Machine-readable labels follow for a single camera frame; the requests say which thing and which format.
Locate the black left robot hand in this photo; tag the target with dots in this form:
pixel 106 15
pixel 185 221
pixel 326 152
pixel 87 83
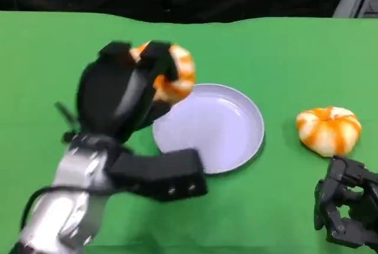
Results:
pixel 118 94

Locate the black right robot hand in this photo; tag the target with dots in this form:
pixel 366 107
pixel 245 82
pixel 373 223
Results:
pixel 345 203

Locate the orange white toy bread roll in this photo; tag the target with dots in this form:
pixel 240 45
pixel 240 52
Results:
pixel 328 131
pixel 177 74

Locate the lilac plate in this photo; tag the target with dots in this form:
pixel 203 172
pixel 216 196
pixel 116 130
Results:
pixel 218 124

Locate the green cloth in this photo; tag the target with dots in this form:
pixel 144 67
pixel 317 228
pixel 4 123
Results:
pixel 265 74

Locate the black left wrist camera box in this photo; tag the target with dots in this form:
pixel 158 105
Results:
pixel 165 174

